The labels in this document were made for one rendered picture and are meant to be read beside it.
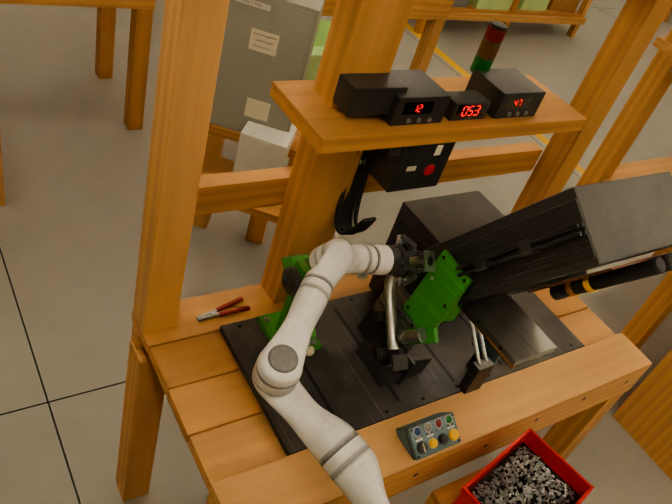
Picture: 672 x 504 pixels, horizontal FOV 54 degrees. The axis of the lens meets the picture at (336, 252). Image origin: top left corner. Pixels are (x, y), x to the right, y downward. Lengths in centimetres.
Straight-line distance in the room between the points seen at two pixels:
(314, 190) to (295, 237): 16
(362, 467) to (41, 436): 164
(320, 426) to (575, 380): 108
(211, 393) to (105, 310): 142
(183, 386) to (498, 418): 85
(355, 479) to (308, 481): 36
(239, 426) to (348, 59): 90
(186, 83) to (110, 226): 217
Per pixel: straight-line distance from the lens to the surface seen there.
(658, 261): 159
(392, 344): 179
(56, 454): 265
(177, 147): 144
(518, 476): 186
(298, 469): 162
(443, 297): 172
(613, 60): 227
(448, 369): 196
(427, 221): 185
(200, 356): 179
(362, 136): 149
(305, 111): 152
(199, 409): 169
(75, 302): 310
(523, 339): 182
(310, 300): 138
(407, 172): 168
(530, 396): 204
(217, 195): 169
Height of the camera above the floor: 225
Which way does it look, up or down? 39 degrees down
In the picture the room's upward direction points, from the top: 19 degrees clockwise
